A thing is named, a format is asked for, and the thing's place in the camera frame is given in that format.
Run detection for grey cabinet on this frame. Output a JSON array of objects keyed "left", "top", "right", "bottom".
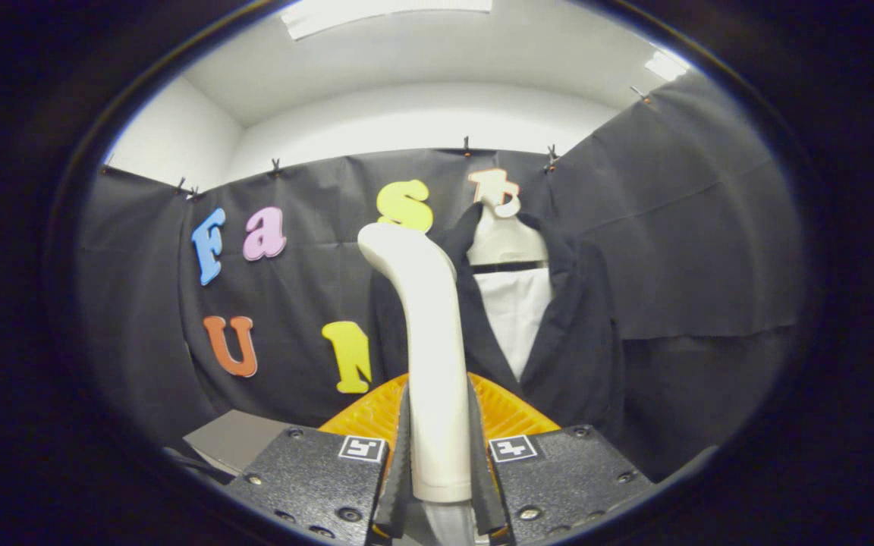
[{"left": 183, "top": 409, "right": 294, "bottom": 475}]

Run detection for white garment steamer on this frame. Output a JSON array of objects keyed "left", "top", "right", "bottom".
[{"left": 357, "top": 222, "right": 476, "bottom": 546}]

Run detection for row of black clips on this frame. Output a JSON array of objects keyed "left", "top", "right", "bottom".
[{"left": 103, "top": 85, "right": 654, "bottom": 202}]

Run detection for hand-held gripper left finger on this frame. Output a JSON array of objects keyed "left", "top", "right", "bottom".
[{"left": 223, "top": 373, "right": 413, "bottom": 546}]

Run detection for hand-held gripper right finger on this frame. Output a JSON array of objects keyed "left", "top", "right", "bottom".
[{"left": 467, "top": 372, "right": 654, "bottom": 546}]

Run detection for black blazer jacket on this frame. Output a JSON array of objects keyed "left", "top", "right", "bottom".
[{"left": 370, "top": 203, "right": 626, "bottom": 444}]

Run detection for white mannequin torso on stand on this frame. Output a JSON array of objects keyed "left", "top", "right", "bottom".
[{"left": 466, "top": 201, "right": 557, "bottom": 382}]

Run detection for small ceiling light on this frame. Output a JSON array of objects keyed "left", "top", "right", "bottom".
[{"left": 643, "top": 49, "right": 690, "bottom": 83}]

